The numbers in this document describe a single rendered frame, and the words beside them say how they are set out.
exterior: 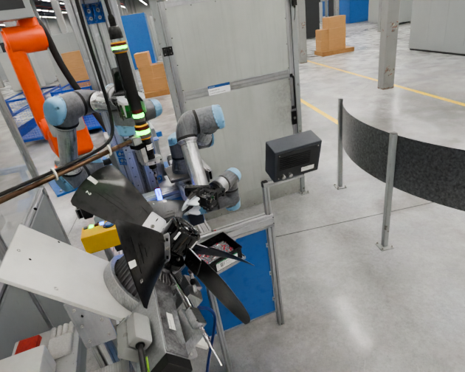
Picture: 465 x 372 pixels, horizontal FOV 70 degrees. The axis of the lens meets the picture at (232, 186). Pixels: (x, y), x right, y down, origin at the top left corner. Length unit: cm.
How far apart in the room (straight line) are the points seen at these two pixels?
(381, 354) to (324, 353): 32
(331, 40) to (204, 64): 1071
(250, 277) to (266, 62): 192
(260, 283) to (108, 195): 120
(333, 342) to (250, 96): 208
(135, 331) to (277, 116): 265
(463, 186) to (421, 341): 96
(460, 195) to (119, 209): 202
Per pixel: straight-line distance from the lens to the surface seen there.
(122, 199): 114
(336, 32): 1347
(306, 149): 168
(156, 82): 1044
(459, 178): 242
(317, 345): 228
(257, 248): 190
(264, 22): 312
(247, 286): 204
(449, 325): 252
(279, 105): 326
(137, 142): 106
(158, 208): 139
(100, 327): 122
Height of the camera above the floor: 184
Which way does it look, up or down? 27 degrees down
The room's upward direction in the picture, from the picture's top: 9 degrees counter-clockwise
